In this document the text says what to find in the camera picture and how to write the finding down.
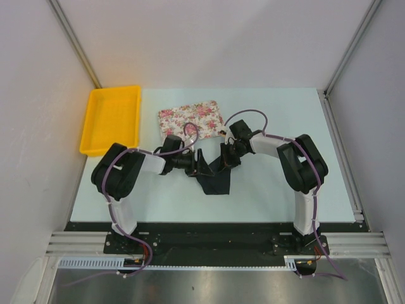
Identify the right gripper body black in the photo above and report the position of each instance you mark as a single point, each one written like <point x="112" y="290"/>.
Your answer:
<point x="231" y="154"/>

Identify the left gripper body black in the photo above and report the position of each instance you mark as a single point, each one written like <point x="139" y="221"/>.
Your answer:
<point x="186" y="162"/>

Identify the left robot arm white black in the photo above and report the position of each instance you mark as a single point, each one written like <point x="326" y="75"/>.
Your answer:
<point x="117" y="172"/>

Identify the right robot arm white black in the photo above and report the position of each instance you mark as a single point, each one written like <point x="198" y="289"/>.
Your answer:
<point x="303" y="167"/>

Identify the floral pattern tray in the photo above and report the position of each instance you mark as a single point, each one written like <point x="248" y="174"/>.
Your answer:
<point x="205" y="116"/>

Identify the yellow plastic bin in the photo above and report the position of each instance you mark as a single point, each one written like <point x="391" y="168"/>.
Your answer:
<point x="112" y="116"/>

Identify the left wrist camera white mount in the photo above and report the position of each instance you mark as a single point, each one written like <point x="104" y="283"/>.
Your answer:
<point x="191" y="141"/>

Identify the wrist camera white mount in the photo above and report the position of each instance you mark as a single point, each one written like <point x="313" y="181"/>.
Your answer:
<point x="191" y="141"/>
<point x="224" y="132"/>

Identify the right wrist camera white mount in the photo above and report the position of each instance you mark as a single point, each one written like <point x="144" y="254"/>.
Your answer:
<point x="224" y="132"/>

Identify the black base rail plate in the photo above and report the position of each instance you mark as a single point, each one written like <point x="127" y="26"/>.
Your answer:
<point x="205" y="242"/>

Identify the white slotted cable duct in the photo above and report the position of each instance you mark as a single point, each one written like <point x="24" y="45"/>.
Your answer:
<point x="121" y="263"/>

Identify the left aluminium frame post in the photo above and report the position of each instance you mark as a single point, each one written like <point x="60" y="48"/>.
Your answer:
<point x="72" y="38"/>

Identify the aluminium frame post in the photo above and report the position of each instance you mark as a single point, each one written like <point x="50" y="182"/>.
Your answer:
<point x="359" y="33"/>
<point x="72" y="38"/>

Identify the right aluminium frame post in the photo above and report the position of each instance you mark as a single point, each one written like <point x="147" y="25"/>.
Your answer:
<point x="359" y="33"/>

